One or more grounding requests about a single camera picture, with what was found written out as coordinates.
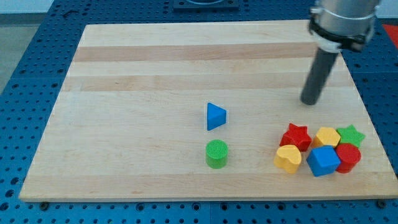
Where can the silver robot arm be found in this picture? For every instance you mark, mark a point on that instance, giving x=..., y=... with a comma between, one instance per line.
x=342, y=24

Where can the blue triangle block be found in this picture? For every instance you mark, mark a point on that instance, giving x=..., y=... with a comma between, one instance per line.
x=215, y=116

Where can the green cylinder block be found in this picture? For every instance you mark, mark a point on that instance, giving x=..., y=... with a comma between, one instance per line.
x=216, y=154

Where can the light wooden board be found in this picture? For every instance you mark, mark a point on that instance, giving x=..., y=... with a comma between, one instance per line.
x=129, y=123

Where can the yellow heart block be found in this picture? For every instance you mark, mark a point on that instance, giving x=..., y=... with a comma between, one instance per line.
x=288, y=158

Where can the red star block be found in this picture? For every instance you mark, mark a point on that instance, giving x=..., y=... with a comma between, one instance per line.
x=297, y=136

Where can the yellow hexagon block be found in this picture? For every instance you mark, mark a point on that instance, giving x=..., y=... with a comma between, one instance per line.
x=326, y=136

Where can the blue cube block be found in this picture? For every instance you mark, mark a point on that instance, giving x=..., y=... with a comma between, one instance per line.
x=323, y=160

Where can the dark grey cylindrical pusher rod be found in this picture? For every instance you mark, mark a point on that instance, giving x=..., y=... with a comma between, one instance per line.
x=321, y=67

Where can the green star block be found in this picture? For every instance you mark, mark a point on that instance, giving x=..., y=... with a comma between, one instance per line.
x=350, y=135

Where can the red cylinder block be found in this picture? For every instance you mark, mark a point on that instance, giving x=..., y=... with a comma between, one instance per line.
x=349, y=156

